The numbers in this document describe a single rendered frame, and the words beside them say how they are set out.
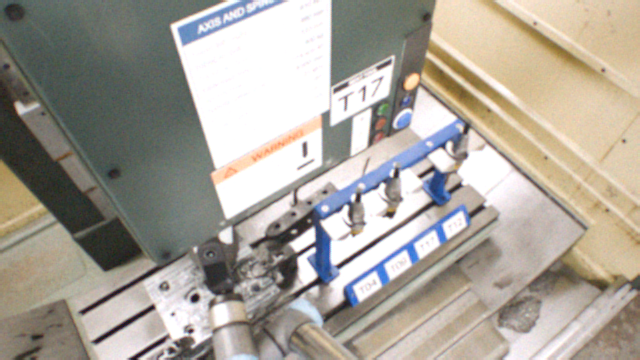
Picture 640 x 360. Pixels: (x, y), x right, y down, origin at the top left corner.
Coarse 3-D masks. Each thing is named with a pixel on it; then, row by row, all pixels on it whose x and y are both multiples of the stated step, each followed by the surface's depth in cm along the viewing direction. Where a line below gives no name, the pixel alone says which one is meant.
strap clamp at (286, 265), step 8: (288, 248) 129; (272, 256) 124; (288, 256) 127; (296, 256) 130; (256, 264) 126; (264, 264) 127; (272, 264) 126; (280, 264) 127; (288, 264) 132; (296, 264) 135; (256, 272) 126; (264, 272) 125; (272, 272) 132; (280, 272) 136; (288, 272) 135
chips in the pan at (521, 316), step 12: (540, 276) 160; (552, 276) 161; (540, 288) 158; (552, 288) 158; (516, 300) 157; (528, 300) 156; (540, 300) 156; (504, 312) 154; (516, 312) 153; (528, 312) 153; (504, 324) 152; (516, 324) 151; (528, 324) 151
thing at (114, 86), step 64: (0, 0) 29; (64, 0) 32; (128, 0) 34; (192, 0) 38; (384, 0) 51; (64, 64) 35; (128, 64) 38; (64, 128) 39; (128, 128) 43; (192, 128) 48; (384, 128) 72; (128, 192) 49; (192, 192) 55
